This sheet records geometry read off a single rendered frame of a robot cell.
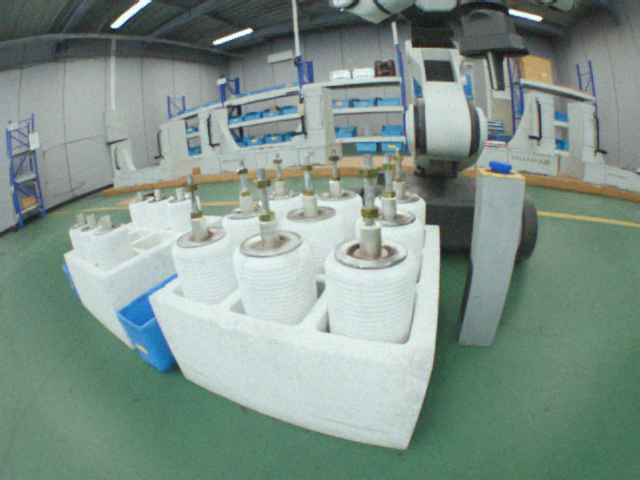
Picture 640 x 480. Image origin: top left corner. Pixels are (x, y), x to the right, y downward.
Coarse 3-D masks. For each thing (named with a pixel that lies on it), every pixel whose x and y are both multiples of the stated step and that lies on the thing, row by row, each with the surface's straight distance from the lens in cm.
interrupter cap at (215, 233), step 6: (210, 228) 44; (216, 228) 43; (222, 228) 42; (186, 234) 44; (192, 234) 43; (210, 234) 42; (216, 234) 40; (222, 234) 39; (180, 240) 42; (186, 240) 41; (192, 240) 41; (204, 240) 39; (210, 240) 38; (216, 240) 38; (180, 246) 39; (186, 246) 38; (192, 246) 38; (198, 246) 38
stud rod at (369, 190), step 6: (366, 156) 26; (372, 156) 27; (366, 162) 26; (372, 162) 27; (366, 168) 26; (372, 168) 27; (366, 180) 27; (372, 180) 27; (366, 186) 27; (372, 186) 27; (366, 192) 27; (372, 192) 27; (366, 198) 27; (372, 198) 27; (366, 204) 27; (372, 204) 27; (366, 222) 28; (372, 222) 28
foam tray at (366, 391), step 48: (432, 240) 52; (432, 288) 37; (192, 336) 41; (240, 336) 33; (288, 336) 30; (336, 336) 29; (432, 336) 30; (240, 384) 42; (288, 384) 35; (336, 384) 31; (384, 384) 29; (336, 432) 41; (384, 432) 38
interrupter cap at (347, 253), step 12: (348, 240) 32; (384, 240) 32; (396, 240) 31; (336, 252) 29; (348, 252) 29; (384, 252) 29; (396, 252) 29; (348, 264) 26; (360, 264) 26; (372, 264) 26; (384, 264) 26; (396, 264) 27
